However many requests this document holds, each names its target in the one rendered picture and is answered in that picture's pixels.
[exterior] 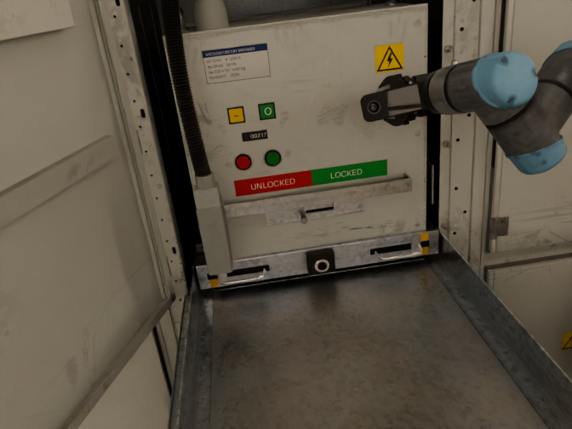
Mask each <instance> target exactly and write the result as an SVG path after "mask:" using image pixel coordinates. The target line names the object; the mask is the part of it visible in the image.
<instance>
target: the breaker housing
mask: <svg viewBox="0 0 572 429"><path fill-rule="evenodd" d="M427 5H428V3H420V4H410V3H395V5H387V3H377V4H370V5H362V6H355V7H348V8H341V9H328V10H321V11H313V12H306V13H299V14H286V15H279V16H272V17H266V18H258V19H251V20H238V21H231V22H228V23H229V27H227V28H220V29H213V30H206V31H197V28H196V27H195V26H189V27H188V30H187V31H182V34H181V35H182V37H195V36H202V35H209V34H215V33H222V32H230V31H243V30H250V29H257V28H264V27H271V26H284V25H291V24H298V23H305V22H312V21H319V20H332V19H339V18H346V17H353V16H360V15H367V14H380V13H387V12H394V11H401V10H408V9H421V8H426V73H427V27H428V6H427ZM165 39H166V38H165V36H163V45H164V49H165V54H166V58H167V62H168V67H169V75H170V79H171V83H172V88H173V92H174V85H173V81H172V80H173V79H172V75H171V71H170V66H169V58H168V54H167V49H166V45H165V41H164V40H165ZM174 100H175V104H176V109H177V113H178V118H179V122H180V114H179V110H178V106H177V101H176V97H175V93H174ZM426 125H427V116H426ZM180 130H181V134H182V139H183V143H184V147H185V152H186V144H185V140H184V135H183V131H182V127H181V122H180ZM186 160H187V164H188V168H189V174H190V178H191V183H192V175H191V170H190V166H189V162H188V157H187V152H186ZM192 190H193V195H194V187H193V183H192ZM194 199H195V195H194ZM328 209H334V207H328V208H322V209H311V210H307V211H306V213H311V212H317V211H322V210H328ZM425 229H426V178H425Z"/></svg>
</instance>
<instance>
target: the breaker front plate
mask: <svg viewBox="0 0 572 429"><path fill-rule="evenodd" d="M182 41H183V44H184V46H183V47H184V50H185V52H184V53H185V59H186V61H185V62H186V65H187V67H186V68H187V70H186V71H187V72H188V73H187V74H188V75H189V76H188V77H189V79H188V80H189V81H190V82H189V84H190V85H189V86H190V87H191V88H190V89H191V90H192V91H191V93H192V94H191V95H192V98H193V99H194V100H193V101H194V103H193V105H195V106H194V107H195V111H196V112H195V113H196V114H197V115H196V116H197V119H198V120H197V122H198V124H199V128H200V129H199V130H201V132H200V133H201V136H202V138H201V139H203V140H202V141H203V144H204V147H205V148H204V149H205V152H206V155H207V158H208V163H209V167H210V170H211V171H212V172H213V173H214V180H215V181H217V182H218V184H219V188H220V194H221V195H222V198H223V204H224V205H226V204H232V203H243V202H249V201H255V200H261V199H268V198H274V197H284V196H290V195H296V194H302V193H308V192H320V191H326V190H332V189H338V188H344V187H350V186H361V185H368V184H374V183H379V182H385V181H391V180H402V179H403V173H405V172H406V173H407V174H408V175H409V176H410V177H411V178H412V192H400V193H394V194H389V195H383V196H377V197H366V198H359V199H353V200H348V201H342V202H336V203H333V206H334V209H328V210H322V211H317V212H311V213H306V218H307V223H306V224H302V223H301V221H300V217H299V216H298V215H297V214H296V213H295V209H284V210H278V211H272V212H265V213H260V214H249V215H243V216H237V217H231V218H226V223H227V228H228V233H229V238H230V243H231V248H232V258H238V257H244V256H251V255H261V254H267V253H272V252H278V251H284V250H290V249H300V248H306V247H312V246H318V245H324V244H330V243H340V242H346V241H351V240H358V239H364V238H369V237H380V236H385V235H392V234H397V233H403V232H413V231H419V230H425V178H426V116H424V117H416V118H415V120H413V121H409V124H407V125H401V126H397V127H396V126H392V125H391V124H389V123H387V122H386V121H384V119H381V120H378V121H373V122H367V121H365V120H364V118H363V112H362V107H361V103H360V100H361V98H362V97H363V96H364V95H366V94H373V93H376V91H377V89H378V88H379V86H380V84H381V83H382V81H383V80H384V79H385V78H386V77H388V76H392V75H396V74H400V73H401V74H402V77H403V76H409V77H413V76H417V75H421V74H426V8H421V9H408V10H401V11H394V12H387V13H380V14H367V15H360V16H353V17H346V18H339V19H332V20H319V21H312V22H305V23H298V24H291V25H284V26H271V27H264V28H257V29H250V30H243V31H230V32H222V33H215V34H209V35H202V36H195V37H183V40H182ZM262 43H267V51H268V58H269V66H270V73H271V76H270V77H258V78H251V79H245V80H238V81H231V82H225V83H212V84H207V79H206V74H205V69H204V64H203V55H202V51H207V50H214V49H227V48H234V47H241V46H248V45H255V44H262ZM394 43H403V70H399V71H387V72H380V73H376V69H375V46H381V45H387V44H394ZM270 102H274V104H275V112H276V118H273V119H267V120H260V115H259V108H258V104H263V103H270ZM238 106H243V109H244V116H245V122H246V123H235V124H229V120H228V114H227V108H232V107H238ZM260 130H267V137H268V139H263V140H251V141H245V142H243V137H242V133H247V132H253V131H260ZM270 150H277V151H278V152H279V153H280V154H281V162H280V163H279V164H278V165H276V166H270V165H268V164H267V163H266V162H265V154H266V153H267V152H268V151H270ZM239 154H247V155H249V156H250V158H251V160H252V164H251V166H250V168H249V169H246V170H241V169H238V168H237V167H236V165H235V159H236V157H237V156H238V155H239ZM385 159H387V175H382V176H376V177H370V178H364V179H358V180H347V181H341V182H335V183H328V184H322V185H316V186H305V187H299V188H293V189H287V190H281V191H275V192H264V193H258V194H252V195H246V196H240V197H236V192H235V186H234V180H246V179H252V178H258V177H265V176H271V175H277V174H288V173H294V172H300V171H307V170H313V169H324V168H330V167H336V166H342V165H348V164H355V163H366V162H373V161H379V160H385Z"/></svg>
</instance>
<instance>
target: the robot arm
mask: <svg viewBox="0 0 572 429"><path fill-rule="evenodd" d="M535 70H536V67H535V63H534V62H533V61H532V60H531V59H530V58H529V57H528V56H527V55H526V54H524V53H522V52H519V51H505V52H500V53H492V54H486V55H485V56H483V57H481V58H477V59H474V60H469V61H465V62H461V63H459V64H458V61H457V60H452V61H451V66H446V67H443V68H441V69H439V70H436V71H433V72H430V73H426V74H421V75H417V76H413V77H409V76H403V77H402V74H401V73H400V74H396V75H392V76H388V77H386V78H385V79H384V80H383V81H382V83H381V84H380V86H379V88H378V89H377V91H376V93H373V94H366V95H364V96H363V97H362V98H361V100H360V103H361V107H362V112H363V118H364V120H365V121H367V122H373V121H378V120H381V119H384V121H386V122H387V123H389V124H391V125H392V126H396V127H397V126H401V125H407V124H409V121H413V120H415V118H416V117H424V116H429V115H432V114H436V113H437V114H444V115H455V114H461V113H468V112H475V113H476V114H477V115H478V117H479V118H480V120H481V121H482V123H483V124H484V125H485V127H486V128H487V130H488V131H489V132H490V133H491V134H492V136H493V137H494V139H495V140H496V142H497V143H498V144H499V146H500V147H501V149H502V150H503V152H504V153H505V156H506V157H507V158H509V159H510V160H511V161H512V163H513V164H514V165H515V166H516V168H517V169H518V170H519V171H520V172H521V173H523V174H540V173H543V172H546V171H547V170H549V169H552V168H553V167H555V166H556V165H557V164H559V163H560V162H561V161H562V160H563V158H564V156H565V155H566V152H567V146H566V144H565V142H564V140H563V136H562V135H561V134H560V133H559V131H560V130H561V128H562V127H563V126H564V124H565V123H566V121H567V120H568V118H569V116H570V115H571V113H572V40H569V41H567V42H564V43H562V44H560V45H559V46H558V47H557V48H556V49H555V50H554V52H553V53H552V54H551V55H549V56H548V57H547V58H546V60H545V61H544V63H543V65H542V67H541V69H540V70H539V72H538V73H537V74H536V71H535Z"/></svg>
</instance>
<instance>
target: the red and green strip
mask: <svg viewBox="0 0 572 429"><path fill-rule="evenodd" d="M382 175H387V159H385V160H379V161H373V162H366V163H355V164H348V165H342V166H336V167H330V168H324V169H313V170H307V171H300V172H294V173H288V174H277V175H271V176H265V177H258V178H252V179H246V180H234V186H235V192H236V197H240V196H246V195H252V194H258V193H264V192H275V191H281V190H287V189H293V188H299V187H305V186H316V185H322V184H328V183H335V182H341V181H347V180H358V179H364V178H370V177H376V176H382Z"/></svg>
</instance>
